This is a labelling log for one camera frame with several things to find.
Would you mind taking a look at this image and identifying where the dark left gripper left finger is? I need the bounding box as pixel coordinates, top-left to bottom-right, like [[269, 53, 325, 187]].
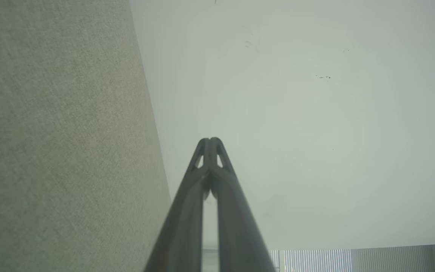
[[144, 138, 211, 272]]

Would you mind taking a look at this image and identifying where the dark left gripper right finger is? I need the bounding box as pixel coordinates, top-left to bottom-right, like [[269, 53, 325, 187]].
[[210, 137, 277, 272]]

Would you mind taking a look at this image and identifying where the white ribbed panel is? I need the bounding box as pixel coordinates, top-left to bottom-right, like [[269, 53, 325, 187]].
[[202, 243, 435, 272]]

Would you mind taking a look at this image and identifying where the grey fabric sofa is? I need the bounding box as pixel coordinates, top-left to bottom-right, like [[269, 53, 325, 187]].
[[0, 0, 172, 272]]

